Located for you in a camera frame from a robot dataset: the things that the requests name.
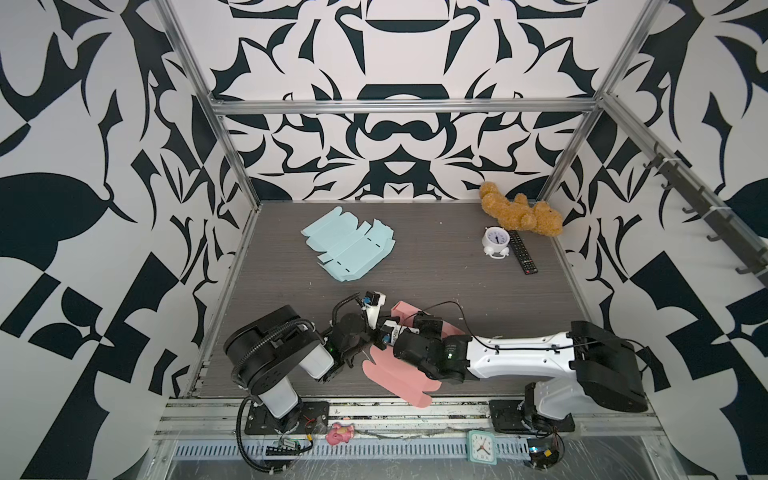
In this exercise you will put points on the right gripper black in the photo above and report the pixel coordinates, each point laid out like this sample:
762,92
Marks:
429,326

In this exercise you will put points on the pink paper box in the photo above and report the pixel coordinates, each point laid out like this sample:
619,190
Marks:
399,378

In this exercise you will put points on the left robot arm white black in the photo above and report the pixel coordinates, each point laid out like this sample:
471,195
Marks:
264,352

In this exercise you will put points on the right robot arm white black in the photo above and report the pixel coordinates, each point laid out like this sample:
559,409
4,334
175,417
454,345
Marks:
583,368

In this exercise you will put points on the light blue flat paper box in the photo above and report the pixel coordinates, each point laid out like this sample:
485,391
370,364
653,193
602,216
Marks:
348,249

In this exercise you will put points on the teal square clock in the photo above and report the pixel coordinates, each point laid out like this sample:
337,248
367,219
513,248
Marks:
481,447

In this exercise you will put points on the pink small toy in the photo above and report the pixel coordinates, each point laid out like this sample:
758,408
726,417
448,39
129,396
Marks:
340,434

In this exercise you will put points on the black remote control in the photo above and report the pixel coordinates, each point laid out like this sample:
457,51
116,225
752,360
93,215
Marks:
518,248

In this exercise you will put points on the white alarm clock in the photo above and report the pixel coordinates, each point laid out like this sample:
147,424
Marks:
495,242

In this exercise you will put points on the small circuit board right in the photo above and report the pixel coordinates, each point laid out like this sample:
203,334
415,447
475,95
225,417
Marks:
544,453

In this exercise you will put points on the small circuit board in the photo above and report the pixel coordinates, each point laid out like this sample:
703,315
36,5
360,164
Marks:
544,453
289,447

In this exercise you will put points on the small circuit board left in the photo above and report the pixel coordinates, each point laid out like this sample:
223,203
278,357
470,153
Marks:
289,447

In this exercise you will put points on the brown teddy bear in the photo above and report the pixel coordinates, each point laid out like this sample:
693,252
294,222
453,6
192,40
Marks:
518,214

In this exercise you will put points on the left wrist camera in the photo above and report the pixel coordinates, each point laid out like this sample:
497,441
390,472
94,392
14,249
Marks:
372,303

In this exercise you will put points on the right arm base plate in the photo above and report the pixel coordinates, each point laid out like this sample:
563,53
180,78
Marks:
521,417

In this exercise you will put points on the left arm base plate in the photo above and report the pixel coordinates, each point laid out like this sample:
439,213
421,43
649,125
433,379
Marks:
260,421

